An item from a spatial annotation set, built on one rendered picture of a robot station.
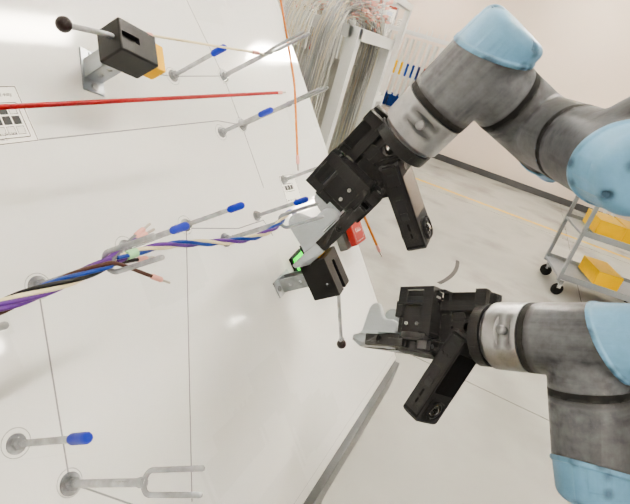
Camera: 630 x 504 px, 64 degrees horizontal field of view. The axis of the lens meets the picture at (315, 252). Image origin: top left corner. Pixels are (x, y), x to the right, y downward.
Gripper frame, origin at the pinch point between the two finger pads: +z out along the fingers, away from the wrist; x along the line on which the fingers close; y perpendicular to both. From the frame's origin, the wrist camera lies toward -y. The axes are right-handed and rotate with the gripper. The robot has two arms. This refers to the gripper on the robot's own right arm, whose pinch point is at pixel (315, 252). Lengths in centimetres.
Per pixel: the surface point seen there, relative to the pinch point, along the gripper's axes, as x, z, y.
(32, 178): 27.1, -2.8, 22.6
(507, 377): -185, 91, -132
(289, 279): 0.9, 5.6, -0.2
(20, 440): 39.7, 3.7, 7.0
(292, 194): -13.1, 3.7, 8.5
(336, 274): 0.6, -0.3, -4.1
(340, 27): -71, -5, 32
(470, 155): -796, 171, -102
